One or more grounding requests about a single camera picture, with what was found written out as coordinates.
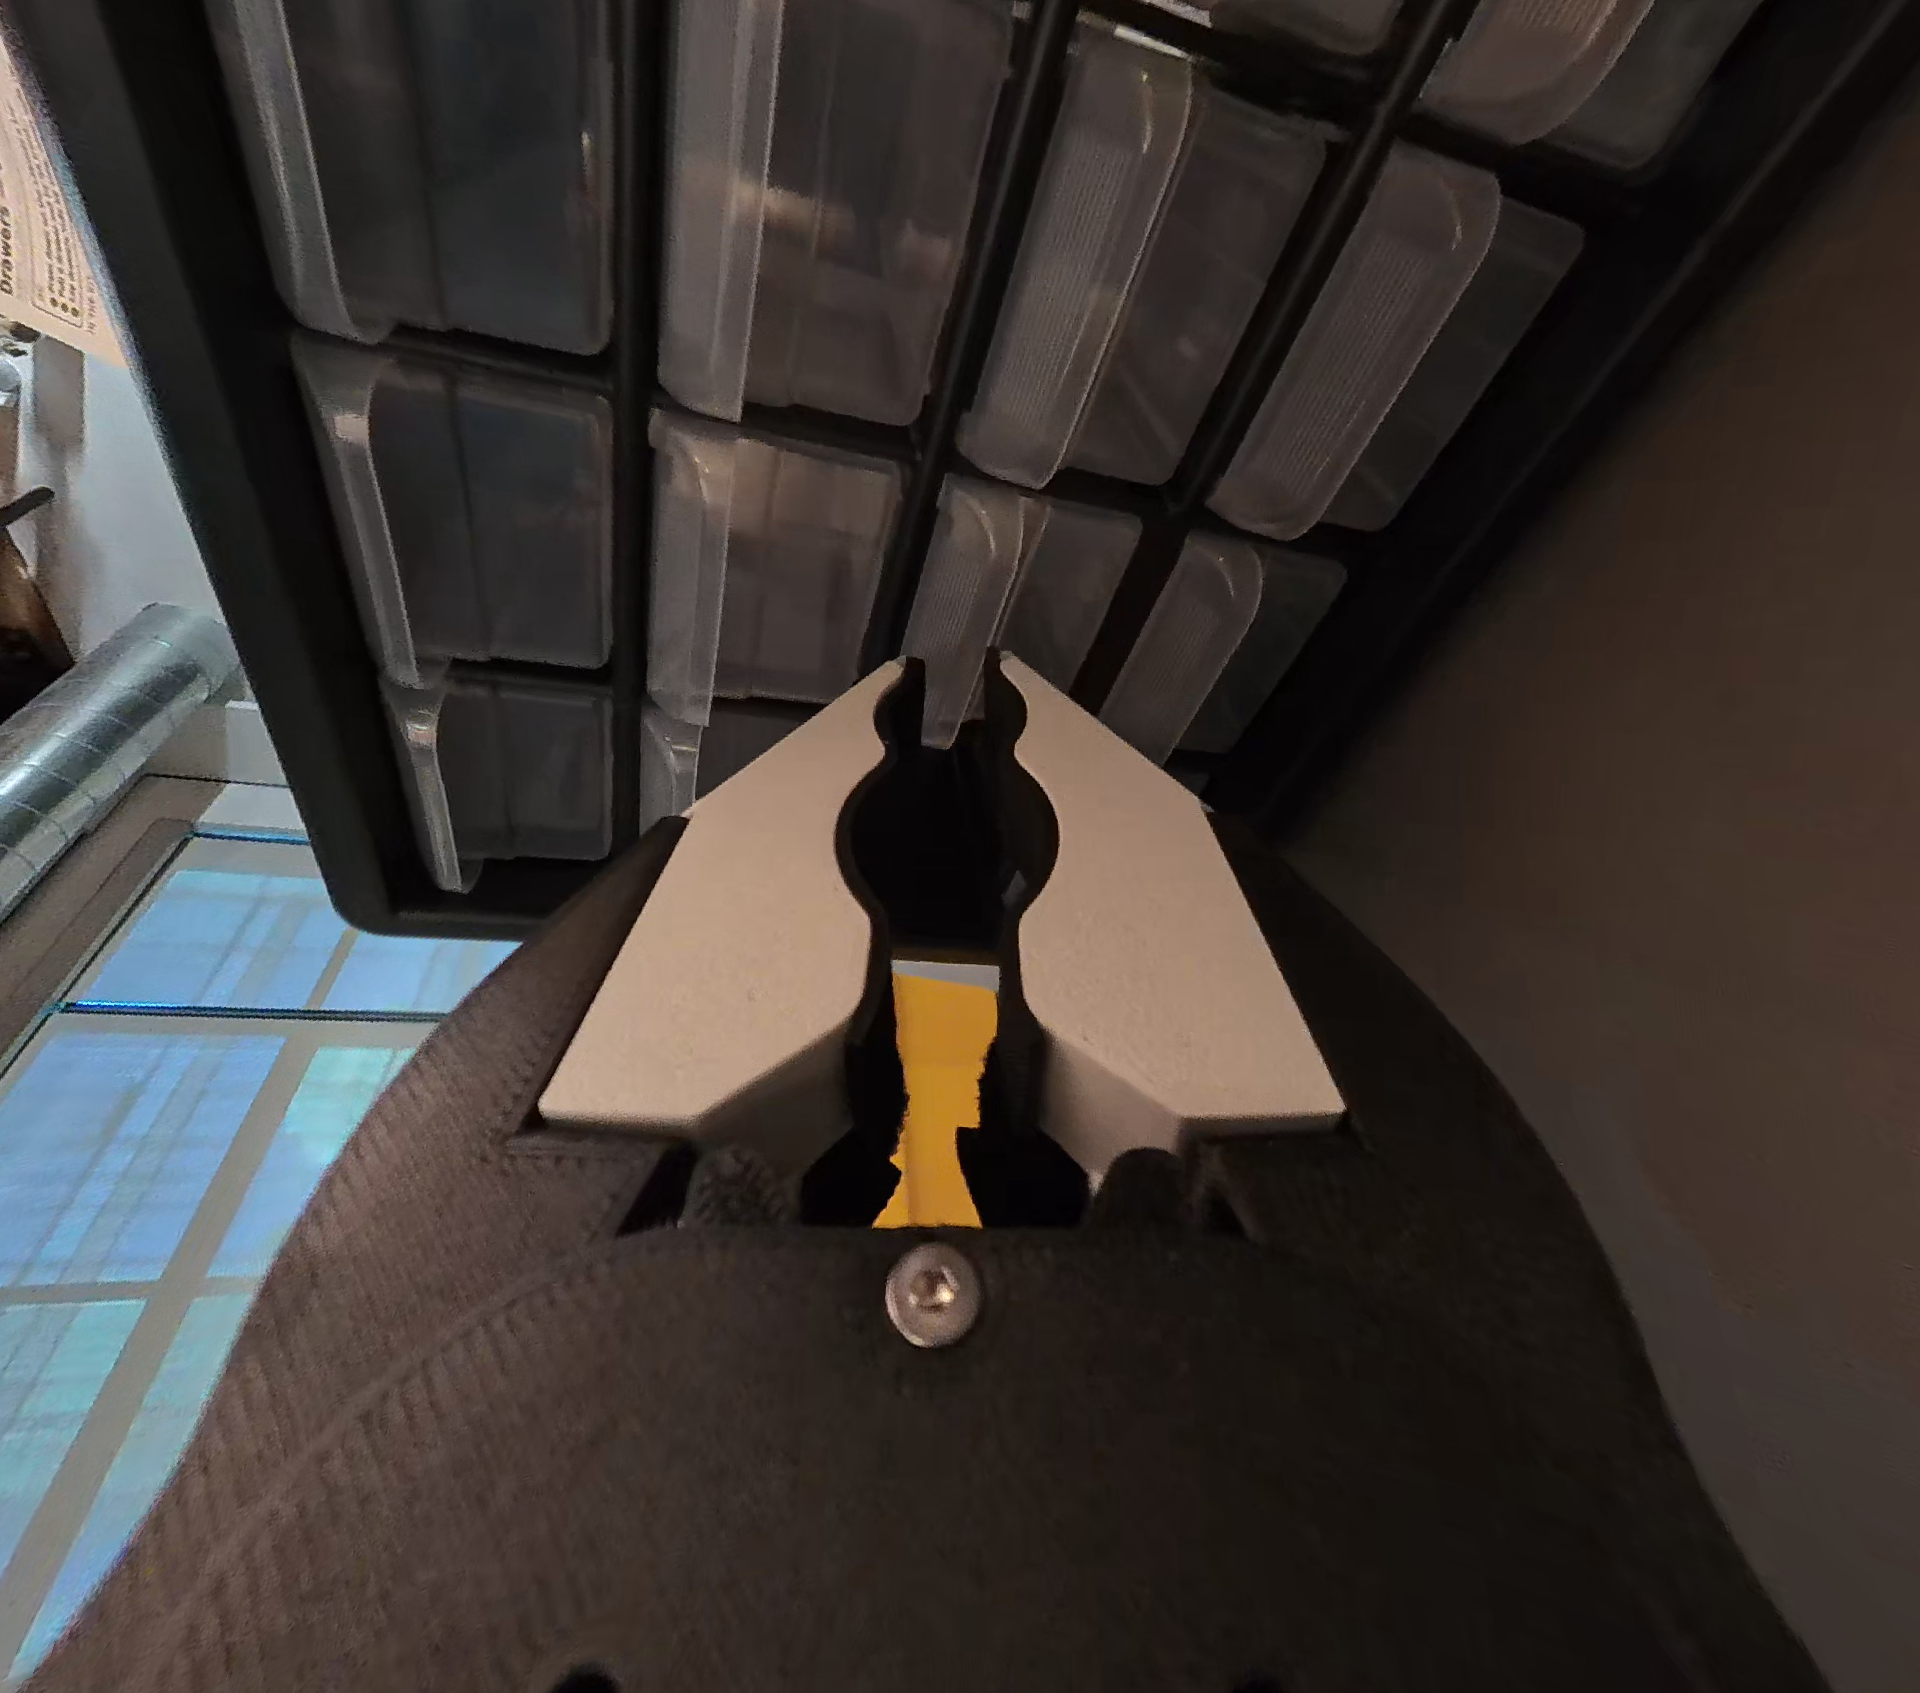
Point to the clear plastic drawer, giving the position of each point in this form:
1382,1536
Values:
1048,583

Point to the yellow plastic bin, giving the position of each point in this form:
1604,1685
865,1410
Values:
936,1076

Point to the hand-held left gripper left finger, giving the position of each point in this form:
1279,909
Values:
717,962

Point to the black drawer cabinet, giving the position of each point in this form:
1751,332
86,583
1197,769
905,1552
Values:
190,373

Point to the set of translucent cabinet drawers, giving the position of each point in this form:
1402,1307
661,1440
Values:
512,74

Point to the instruction poster on cardboard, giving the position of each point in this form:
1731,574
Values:
28,221

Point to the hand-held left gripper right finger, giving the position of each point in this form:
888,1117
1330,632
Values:
1166,962

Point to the silver ventilation duct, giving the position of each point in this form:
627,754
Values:
102,719

